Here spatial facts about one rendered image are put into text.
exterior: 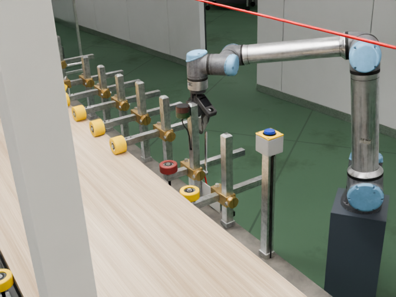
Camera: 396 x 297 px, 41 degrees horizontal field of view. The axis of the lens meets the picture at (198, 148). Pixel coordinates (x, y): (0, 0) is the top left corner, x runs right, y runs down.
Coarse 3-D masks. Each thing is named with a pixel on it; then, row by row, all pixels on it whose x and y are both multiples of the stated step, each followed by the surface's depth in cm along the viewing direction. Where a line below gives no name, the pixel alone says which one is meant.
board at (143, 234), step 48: (0, 144) 258; (96, 144) 254; (0, 192) 216; (96, 192) 213; (144, 192) 211; (0, 240) 185; (96, 240) 183; (144, 240) 181; (192, 240) 180; (96, 288) 160; (144, 288) 159; (192, 288) 158; (240, 288) 158; (288, 288) 157
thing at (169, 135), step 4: (156, 124) 256; (160, 124) 256; (156, 128) 254; (160, 128) 251; (160, 132) 251; (164, 132) 247; (168, 132) 247; (172, 132) 248; (160, 136) 252; (164, 136) 247; (168, 136) 247; (172, 136) 248; (164, 140) 249; (168, 140) 248; (172, 140) 249
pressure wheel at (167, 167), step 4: (168, 160) 234; (172, 160) 234; (160, 164) 231; (164, 164) 232; (168, 164) 231; (172, 164) 231; (176, 164) 231; (160, 168) 230; (164, 168) 228; (168, 168) 228; (172, 168) 229; (176, 168) 231; (160, 172) 231; (164, 172) 229; (168, 172) 229; (172, 172) 229
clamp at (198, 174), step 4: (180, 164) 242; (184, 164) 238; (188, 164) 238; (188, 168) 236; (200, 168) 235; (188, 172) 237; (192, 172) 233; (196, 172) 232; (200, 172) 232; (188, 176) 238; (192, 176) 233; (196, 176) 232; (200, 176) 233
